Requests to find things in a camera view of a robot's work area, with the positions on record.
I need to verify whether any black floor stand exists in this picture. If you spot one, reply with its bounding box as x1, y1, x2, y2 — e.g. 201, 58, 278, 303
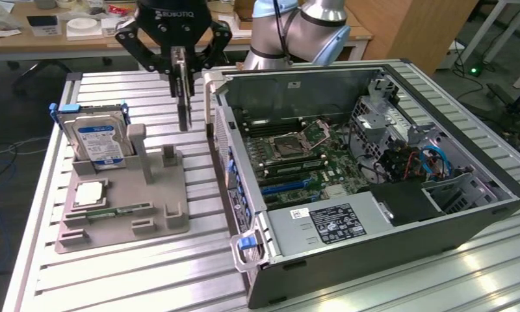
484, 77, 520, 131

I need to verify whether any perforated metal drive cage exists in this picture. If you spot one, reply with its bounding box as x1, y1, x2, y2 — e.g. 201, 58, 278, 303
350, 77, 417, 153

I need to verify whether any white desk frame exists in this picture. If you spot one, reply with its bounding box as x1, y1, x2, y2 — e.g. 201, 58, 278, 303
459, 0, 520, 89

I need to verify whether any CPU socket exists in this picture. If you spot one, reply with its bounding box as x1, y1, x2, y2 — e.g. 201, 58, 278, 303
270, 131, 313, 160

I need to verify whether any black open PC case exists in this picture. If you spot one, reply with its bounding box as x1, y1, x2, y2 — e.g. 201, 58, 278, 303
202, 61, 520, 309

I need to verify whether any plain white box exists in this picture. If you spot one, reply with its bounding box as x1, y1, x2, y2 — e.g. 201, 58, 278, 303
100, 18, 129, 38

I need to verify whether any metal socket cover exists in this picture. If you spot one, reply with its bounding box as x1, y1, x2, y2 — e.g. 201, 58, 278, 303
301, 118, 333, 149

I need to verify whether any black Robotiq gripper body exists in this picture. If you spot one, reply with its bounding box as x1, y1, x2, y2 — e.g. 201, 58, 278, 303
136, 0, 212, 50

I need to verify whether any brown cardboard box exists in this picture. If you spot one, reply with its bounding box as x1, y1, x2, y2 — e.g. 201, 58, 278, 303
233, 0, 256, 22

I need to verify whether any white paper stack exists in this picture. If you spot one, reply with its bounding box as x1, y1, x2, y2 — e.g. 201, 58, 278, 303
217, 14, 254, 40

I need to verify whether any black plastic shroud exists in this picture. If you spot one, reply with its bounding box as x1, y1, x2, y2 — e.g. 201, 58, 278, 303
370, 180, 445, 227

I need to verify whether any metal disk bay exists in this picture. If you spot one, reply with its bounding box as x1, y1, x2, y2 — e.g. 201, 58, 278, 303
423, 172, 499, 215

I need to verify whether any white box with black top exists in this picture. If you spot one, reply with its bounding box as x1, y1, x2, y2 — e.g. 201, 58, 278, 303
25, 14, 64, 37

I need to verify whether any wooden desk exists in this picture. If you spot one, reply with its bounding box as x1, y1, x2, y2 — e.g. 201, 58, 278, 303
0, 0, 373, 62

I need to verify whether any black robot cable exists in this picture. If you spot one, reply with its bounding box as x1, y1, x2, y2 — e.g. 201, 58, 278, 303
273, 0, 294, 64

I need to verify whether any grey parts rack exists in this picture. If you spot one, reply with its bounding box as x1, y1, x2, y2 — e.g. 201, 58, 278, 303
53, 122, 192, 255

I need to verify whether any silver CPU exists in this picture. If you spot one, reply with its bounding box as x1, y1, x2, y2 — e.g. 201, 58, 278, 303
76, 182, 105, 206

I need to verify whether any graphics card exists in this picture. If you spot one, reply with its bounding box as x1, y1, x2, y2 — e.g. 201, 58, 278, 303
169, 45, 197, 133

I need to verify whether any wooden cabinet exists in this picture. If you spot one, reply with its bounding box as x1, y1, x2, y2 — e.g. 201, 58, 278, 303
345, 0, 480, 73

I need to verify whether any blue wire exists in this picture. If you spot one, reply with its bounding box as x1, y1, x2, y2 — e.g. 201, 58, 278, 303
419, 147, 455, 179

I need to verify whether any blue expansion slot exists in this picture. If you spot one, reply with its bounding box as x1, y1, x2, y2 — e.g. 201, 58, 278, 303
258, 180, 310, 196

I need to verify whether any grey power supply unit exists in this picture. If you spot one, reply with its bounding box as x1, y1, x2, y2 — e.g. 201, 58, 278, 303
266, 191, 393, 257

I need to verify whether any black office chair base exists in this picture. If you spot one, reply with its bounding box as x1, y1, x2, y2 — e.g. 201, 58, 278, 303
6, 57, 113, 96

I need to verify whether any white box with round dish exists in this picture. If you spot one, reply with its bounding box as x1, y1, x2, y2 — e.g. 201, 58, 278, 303
65, 18, 104, 42

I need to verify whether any red packet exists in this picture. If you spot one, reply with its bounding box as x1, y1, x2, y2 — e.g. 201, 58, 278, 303
105, 5, 138, 17

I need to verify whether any green motherboard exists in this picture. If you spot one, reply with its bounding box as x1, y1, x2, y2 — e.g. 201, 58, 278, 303
232, 109, 368, 212

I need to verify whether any hard disk with blue label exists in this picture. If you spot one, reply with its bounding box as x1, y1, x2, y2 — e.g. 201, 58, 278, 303
49, 102, 133, 172

